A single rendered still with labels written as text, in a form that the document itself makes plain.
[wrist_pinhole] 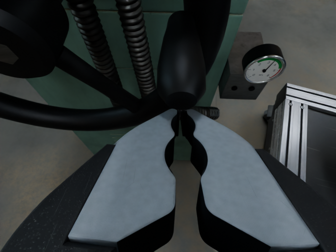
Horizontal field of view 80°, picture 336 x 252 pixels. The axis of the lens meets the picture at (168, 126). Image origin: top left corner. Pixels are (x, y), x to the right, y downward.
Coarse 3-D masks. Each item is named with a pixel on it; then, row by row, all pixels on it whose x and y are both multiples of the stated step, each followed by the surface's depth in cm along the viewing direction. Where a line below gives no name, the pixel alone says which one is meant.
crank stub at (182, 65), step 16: (176, 16) 11; (192, 16) 12; (176, 32) 10; (192, 32) 10; (176, 48) 10; (192, 48) 10; (160, 64) 10; (176, 64) 9; (192, 64) 9; (160, 80) 9; (176, 80) 9; (192, 80) 9; (160, 96) 10; (176, 96) 9; (192, 96) 9
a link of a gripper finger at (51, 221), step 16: (112, 144) 8; (96, 160) 7; (80, 176) 7; (96, 176) 7; (64, 192) 6; (80, 192) 6; (48, 208) 6; (64, 208) 6; (80, 208) 6; (32, 224) 5; (48, 224) 5; (64, 224) 5; (16, 240) 5; (32, 240) 5; (48, 240) 5; (64, 240) 5
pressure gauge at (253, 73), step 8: (256, 48) 31; (264, 48) 31; (272, 48) 31; (248, 56) 32; (256, 56) 31; (264, 56) 30; (272, 56) 30; (280, 56) 30; (248, 64) 31; (256, 64) 32; (264, 64) 32; (272, 64) 32; (280, 64) 31; (248, 72) 33; (256, 72) 33; (264, 72) 33; (272, 72) 33; (280, 72) 33; (248, 80) 35; (256, 80) 35; (264, 80) 35
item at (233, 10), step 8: (64, 0) 30; (96, 0) 30; (104, 0) 30; (112, 0) 30; (144, 0) 29; (152, 0) 29; (160, 0) 29; (168, 0) 29; (176, 0) 29; (232, 0) 29; (240, 0) 29; (96, 8) 31; (104, 8) 31; (112, 8) 31; (144, 8) 31; (152, 8) 30; (160, 8) 30; (168, 8) 30; (176, 8) 30; (232, 8) 30; (240, 8) 30
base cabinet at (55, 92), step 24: (72, 24) 33; (120, 24) 33; (144, 24) 33; (72, 48) 38; (120, 48) 37; (120, 72) 43; (216, 72) 42; (48, 96) 52; (72, 96) 51; (96, 96) 51; (96, 144) 79
